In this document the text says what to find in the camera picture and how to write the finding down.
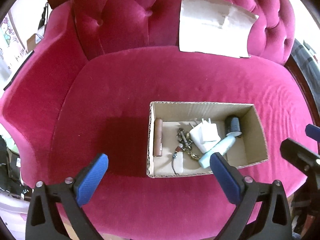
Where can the metal keychain with charms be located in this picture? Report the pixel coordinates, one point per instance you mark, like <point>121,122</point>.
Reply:
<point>184,147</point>

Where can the brown leather cylinder case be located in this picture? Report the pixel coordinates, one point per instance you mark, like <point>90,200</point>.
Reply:
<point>157,139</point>

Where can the brown paper sheet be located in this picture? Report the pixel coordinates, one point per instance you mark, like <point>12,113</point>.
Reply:
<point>215,27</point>

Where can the light blue plastic bottle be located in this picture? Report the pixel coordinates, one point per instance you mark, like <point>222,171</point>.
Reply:
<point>221,147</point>

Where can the white USB wall charger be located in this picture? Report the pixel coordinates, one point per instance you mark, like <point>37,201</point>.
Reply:
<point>205,135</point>

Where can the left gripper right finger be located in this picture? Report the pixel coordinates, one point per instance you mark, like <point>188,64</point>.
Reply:
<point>229,178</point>

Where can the cartoon cat poster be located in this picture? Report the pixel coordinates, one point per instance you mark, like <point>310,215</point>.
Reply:
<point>10,45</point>

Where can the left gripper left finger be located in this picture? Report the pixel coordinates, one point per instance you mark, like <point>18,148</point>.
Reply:
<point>89,178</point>

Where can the cardboard box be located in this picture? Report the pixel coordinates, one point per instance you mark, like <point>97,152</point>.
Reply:
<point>249,149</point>

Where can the small cardboard box background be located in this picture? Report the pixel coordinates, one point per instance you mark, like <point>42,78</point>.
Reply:
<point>33,41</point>

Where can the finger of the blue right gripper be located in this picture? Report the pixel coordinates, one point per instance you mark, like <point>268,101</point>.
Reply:
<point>313,132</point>

